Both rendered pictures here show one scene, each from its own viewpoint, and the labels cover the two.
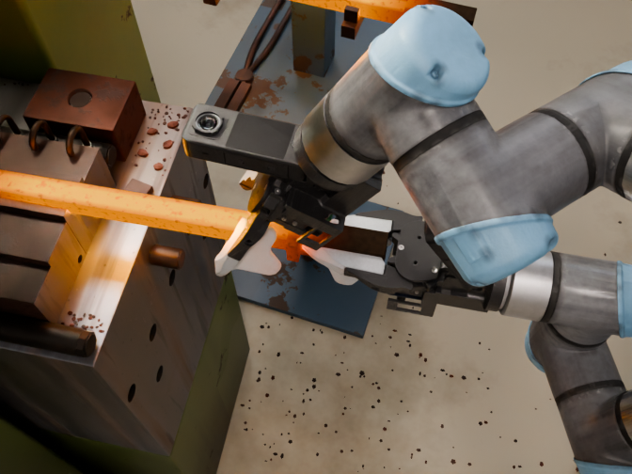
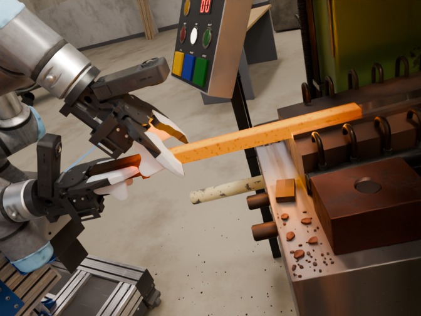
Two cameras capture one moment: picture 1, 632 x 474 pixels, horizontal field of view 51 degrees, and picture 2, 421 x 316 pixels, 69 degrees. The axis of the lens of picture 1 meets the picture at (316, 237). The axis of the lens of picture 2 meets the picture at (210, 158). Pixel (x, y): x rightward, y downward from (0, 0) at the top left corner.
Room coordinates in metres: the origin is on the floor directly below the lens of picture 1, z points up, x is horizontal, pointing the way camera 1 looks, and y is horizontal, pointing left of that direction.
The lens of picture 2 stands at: (0.85, 0.11, 1.26)
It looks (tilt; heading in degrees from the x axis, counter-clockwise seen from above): 31 degrees down; 178
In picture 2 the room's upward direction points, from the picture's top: 19 degrees counter-clockwise
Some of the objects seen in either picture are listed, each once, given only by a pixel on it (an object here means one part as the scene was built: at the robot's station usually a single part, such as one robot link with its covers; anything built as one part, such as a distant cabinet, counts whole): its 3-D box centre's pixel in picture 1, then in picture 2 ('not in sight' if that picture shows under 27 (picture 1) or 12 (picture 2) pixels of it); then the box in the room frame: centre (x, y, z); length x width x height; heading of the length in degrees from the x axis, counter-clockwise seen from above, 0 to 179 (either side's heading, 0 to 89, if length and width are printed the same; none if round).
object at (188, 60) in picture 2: not in sight; (189, 67); (-0.15, 0.18, 1.01); 0.07 x 0.05 x 0.07; 13
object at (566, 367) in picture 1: (570, 345); (25, 238); (0.28, -0.30, 0.89); 0.11 x 0.08 x 0.11; 9
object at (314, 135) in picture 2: (79, 149); (318, 153); (0.49, 0.28, 0.99); 0.04 x 0.01 x 0.06; 168
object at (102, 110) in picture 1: (86, 115); (368, 204); (0.58, 0.30, 0.95); 0.12 x 0.09 x 0.07; 78
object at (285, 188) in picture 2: (134, 197); (285, 190); (0.47, 0.23, 0.92); 0.04 x 0.03 x 0.01; 155
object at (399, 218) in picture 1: (392, 232); (88, 184); (0.37, -0.08, 1.00); 0.09 x 0.05 x 0.02; 76
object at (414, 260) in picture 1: (443, 272); (69, 194); (0.33, -0.14, 0.98); 0.12 x 0.08 x 0.09; 78
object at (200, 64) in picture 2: not in sight; (202, 72); (-0.05, 0.21, 1.01); 0.07 x 0.05 x 0.07; 13
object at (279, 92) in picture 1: (313, 66); not in sight; (0.90, 0.00, 0.71); 0.40 x 0.30 x 0.02; 161
